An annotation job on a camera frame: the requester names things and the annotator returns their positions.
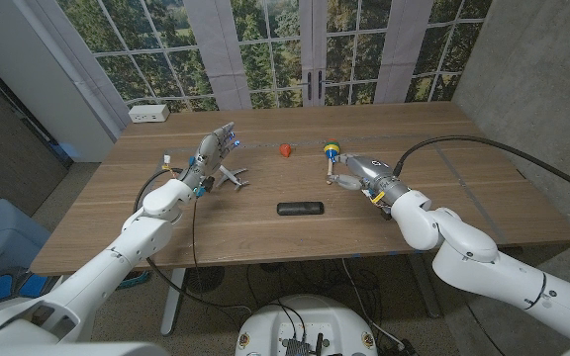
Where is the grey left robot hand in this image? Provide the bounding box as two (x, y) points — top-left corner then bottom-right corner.
(182, 121), (241, 188)

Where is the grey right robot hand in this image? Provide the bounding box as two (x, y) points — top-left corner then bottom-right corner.
(327, 153), (411, 206)

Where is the black TV remote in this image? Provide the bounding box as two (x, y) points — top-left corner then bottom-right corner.
(276, 201), (326, 217)

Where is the white toy airplane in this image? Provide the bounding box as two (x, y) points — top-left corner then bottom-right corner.
(215, 165), (250, 192)

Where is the colourful wooden maraca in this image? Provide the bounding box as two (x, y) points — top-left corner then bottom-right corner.
(323, 139), (341, 186)

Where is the white power strip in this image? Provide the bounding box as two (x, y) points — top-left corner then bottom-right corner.
(128, 103), (171, 124)

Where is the printed window backdrop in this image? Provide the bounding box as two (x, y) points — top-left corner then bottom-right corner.
(54, 0), (494, 113)

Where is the black round fan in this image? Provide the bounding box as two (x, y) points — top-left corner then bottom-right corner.
(185, 266), (226, 296)

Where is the grey table leg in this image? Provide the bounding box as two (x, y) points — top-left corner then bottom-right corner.
(408, 254), (442, 318)

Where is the teal basket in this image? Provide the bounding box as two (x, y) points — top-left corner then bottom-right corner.
(116, 269), (151, 291)

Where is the white table leg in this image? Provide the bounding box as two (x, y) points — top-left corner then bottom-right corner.
(159, 267), (187, 337)

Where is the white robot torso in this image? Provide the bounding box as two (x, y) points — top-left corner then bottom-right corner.
(234, 294), (379, 356)

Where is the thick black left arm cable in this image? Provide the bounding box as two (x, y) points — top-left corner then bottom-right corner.
(134, 167), (254, 317)

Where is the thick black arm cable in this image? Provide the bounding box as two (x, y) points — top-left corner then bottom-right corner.
(134, 167), (254, 317)
(393, 134), (570, 202)

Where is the thin black left wrist wire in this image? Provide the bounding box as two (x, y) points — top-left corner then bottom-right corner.
(191, 199), (203, 272)

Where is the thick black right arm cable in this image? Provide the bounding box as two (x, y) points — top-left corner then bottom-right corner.
(393, 134), (570, 202)

